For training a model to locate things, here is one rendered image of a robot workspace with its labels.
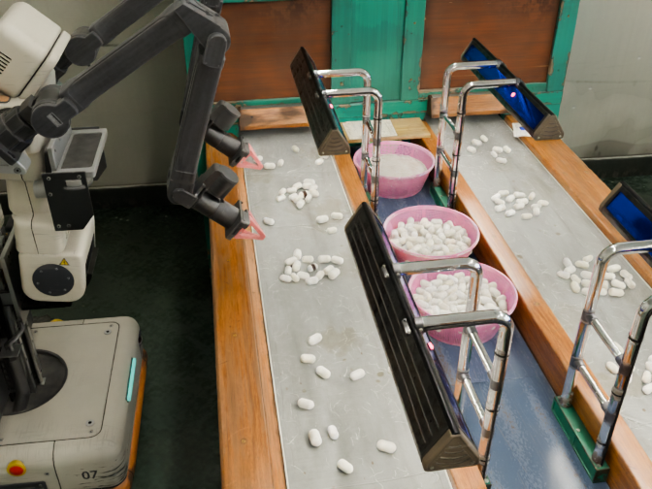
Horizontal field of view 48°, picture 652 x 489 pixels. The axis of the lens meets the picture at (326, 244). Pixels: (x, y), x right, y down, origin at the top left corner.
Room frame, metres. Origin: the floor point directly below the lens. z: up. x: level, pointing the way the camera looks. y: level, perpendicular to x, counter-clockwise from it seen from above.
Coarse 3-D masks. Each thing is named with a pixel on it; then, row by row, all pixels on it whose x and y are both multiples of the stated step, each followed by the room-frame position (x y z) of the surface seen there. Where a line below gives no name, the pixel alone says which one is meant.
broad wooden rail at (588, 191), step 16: (512, 128) 2.42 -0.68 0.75; (528, 144) 2.27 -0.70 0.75; (544, 144) 2.25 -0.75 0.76; (560, 144) 2.25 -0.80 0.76; (544, 160) 2.14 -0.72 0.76; (560, 160) 2.13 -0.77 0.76; (576, 160) 2.13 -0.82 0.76; (560, 176) 2.03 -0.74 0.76; (576, 176) 2.02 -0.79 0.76; (592, 176) 2.02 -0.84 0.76; (576, 192) 1.92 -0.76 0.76; (592, 192) 1.92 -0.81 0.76; (608, 192) 1.92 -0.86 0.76; (592, 208) 1.83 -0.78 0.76; (608, 224) 1.74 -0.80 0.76; (624, 240) 1.66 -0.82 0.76; (624, 256) 1.61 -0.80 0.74; (640, 256) 1.58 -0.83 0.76; (640, 272) 1.53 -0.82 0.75
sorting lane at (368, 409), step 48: (288, 144) 2.31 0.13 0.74; (336, 192) 1.96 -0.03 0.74; (288, 240) 1.69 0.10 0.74; (336, 240) 1.69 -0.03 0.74; (288, 288) 1.47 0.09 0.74; (336, 288) 1.47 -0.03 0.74; (288, 336) 1.29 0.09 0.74; (336, 336) 1.29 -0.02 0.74; (288, 384) 1.13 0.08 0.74; (336, 384) 1.13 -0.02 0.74; (384, 384) 1.13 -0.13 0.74; (288, 432) 1.00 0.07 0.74; (384, 432) 1.00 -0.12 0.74; (288, 480) 0.88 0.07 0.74; (336, 480) 0.88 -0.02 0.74; (384, 480) 0.88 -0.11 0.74; (432, 480) 0.88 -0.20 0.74
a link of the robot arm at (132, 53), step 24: (192, 0) 1.50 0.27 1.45; (168, 24) 1.44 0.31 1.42; (192, 24) 1.44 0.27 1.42; (216, 24) 1.45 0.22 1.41; (120, 48) 1.45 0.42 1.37; (144, 48) 1.44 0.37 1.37; (96, 72) 1.43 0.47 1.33; (120, 72) 1.44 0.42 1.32; (72, 96) 1.41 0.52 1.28; (96, 96) 1.43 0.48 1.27; (48, 120) 1.39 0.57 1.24
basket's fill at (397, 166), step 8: (384, 160) 2.18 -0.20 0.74; (392, 160) 2.19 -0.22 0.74; (400, 160) 2.18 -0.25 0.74; (408, 160) 2.20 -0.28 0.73; (416, 160) 2.21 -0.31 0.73; (384, 168) 2.14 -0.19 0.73; (392, 168) 2.13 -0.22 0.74; (400, 168) 2.13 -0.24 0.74; (408, 168) 2.13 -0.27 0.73; (416, 168) 2.14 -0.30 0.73; (424, 168) 2.15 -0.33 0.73; (384, 176) 2.08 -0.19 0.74; (392, 176) 2.08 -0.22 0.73; (400, 176) 2.08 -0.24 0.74; (408, 176) 2.08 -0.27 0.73
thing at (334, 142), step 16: (304, 48) 2.22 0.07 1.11; (304, 64) 2.10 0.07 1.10; (304, 80) 2.03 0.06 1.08; (320, 80) 2.06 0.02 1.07; (304, 96) 1.93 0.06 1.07; (320, 96) 1.82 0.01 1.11; (320, 112) 1.76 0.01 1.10; (320, 128) 1.69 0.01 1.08; (336, 128) 1.62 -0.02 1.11; (320, 144) 1.63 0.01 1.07; (336, 144) 1.62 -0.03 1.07
